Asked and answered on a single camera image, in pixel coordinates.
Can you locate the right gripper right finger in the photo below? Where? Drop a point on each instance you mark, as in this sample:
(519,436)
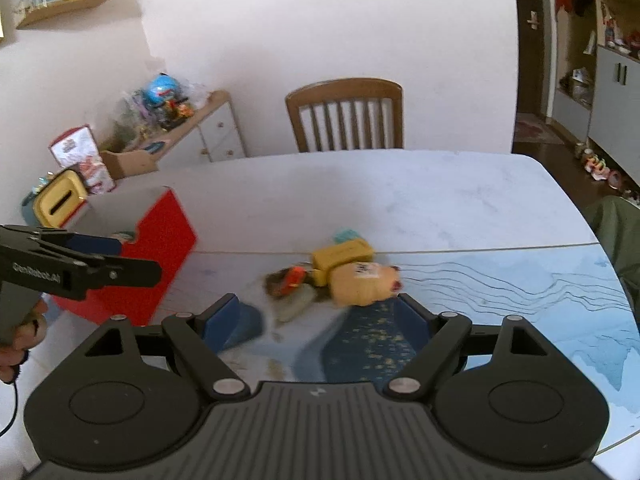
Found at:
(437,339)

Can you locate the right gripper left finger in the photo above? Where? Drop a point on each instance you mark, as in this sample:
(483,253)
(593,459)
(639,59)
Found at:
(194,341)

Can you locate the pale green pouch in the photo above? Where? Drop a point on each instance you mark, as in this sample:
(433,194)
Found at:
(291,306)

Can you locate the yellow spotted plush toy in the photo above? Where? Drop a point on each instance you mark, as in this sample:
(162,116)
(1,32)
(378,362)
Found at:
(359,284)

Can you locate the orange fish plush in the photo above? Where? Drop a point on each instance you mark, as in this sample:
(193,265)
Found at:
(291,279)

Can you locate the yellow cardboard box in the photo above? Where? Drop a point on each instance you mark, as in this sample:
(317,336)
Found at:
(326,259)

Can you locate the person's left hand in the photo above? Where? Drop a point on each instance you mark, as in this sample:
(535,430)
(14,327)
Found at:
(28,335)

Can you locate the yellow teal tissue box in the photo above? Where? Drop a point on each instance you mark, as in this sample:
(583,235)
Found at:
(55,200)

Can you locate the red white cardboard box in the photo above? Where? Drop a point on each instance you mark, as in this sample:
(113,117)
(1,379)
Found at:
(149,224)

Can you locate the red white snack bag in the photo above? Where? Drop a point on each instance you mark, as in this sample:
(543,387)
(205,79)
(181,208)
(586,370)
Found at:
(77,149)

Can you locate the blue patterned table mat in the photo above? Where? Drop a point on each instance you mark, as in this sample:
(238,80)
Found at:
(570,294)

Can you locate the wooden white sideboard cabinet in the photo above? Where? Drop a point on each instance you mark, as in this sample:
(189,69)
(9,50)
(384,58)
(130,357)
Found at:
(210,135)

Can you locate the blue round toy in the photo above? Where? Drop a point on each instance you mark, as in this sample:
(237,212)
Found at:
(162,88)

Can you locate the green jacket on chair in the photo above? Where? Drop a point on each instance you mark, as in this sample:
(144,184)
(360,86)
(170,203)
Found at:
(616,225)

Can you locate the wooden dining chair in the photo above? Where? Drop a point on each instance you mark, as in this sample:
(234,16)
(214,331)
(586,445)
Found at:
(347,114)

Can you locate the dark wooden door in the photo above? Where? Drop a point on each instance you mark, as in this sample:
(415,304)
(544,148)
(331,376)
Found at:
(536,58)

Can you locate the wooden wall shelf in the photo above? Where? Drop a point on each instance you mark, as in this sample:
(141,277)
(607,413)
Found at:
(26,17)

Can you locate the grey wall cabinet unit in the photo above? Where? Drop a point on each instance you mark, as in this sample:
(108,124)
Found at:
(596,90)

